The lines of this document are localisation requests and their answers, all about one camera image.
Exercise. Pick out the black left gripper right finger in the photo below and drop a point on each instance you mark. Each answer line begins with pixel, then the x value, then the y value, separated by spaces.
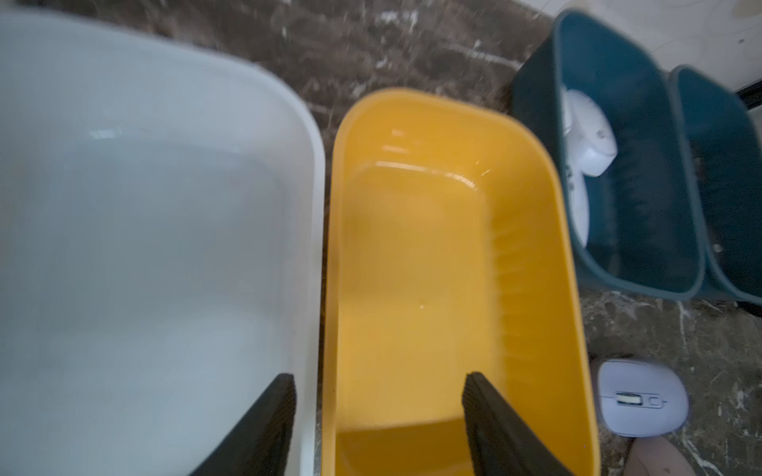
pixel 499 440

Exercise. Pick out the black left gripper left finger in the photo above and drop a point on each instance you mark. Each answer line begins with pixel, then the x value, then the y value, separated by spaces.
pixel 259 444

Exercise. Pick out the pink mouse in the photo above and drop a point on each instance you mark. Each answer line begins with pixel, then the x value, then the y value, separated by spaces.
pixel 656 457

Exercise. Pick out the yellow storage box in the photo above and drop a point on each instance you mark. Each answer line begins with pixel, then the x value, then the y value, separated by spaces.
pixel 448 253

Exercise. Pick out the white storage box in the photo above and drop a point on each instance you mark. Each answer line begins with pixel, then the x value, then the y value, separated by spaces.
pixel 161 235

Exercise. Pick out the white mouse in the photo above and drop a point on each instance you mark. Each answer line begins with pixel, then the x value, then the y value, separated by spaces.
pixel 579 202
pixel 590 142

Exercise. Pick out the left teal storage box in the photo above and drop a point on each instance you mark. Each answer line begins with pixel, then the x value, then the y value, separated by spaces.
pixel 645 216

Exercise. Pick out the teal storage box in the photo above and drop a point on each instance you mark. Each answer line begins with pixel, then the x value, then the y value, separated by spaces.
pixel 722 145
pixel 645 216

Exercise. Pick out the right teal storage box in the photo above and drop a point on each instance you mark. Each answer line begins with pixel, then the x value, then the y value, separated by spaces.
pixel 722 145

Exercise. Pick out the purple mouse upper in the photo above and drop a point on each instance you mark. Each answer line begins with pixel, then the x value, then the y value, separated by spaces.
pixel 638 398

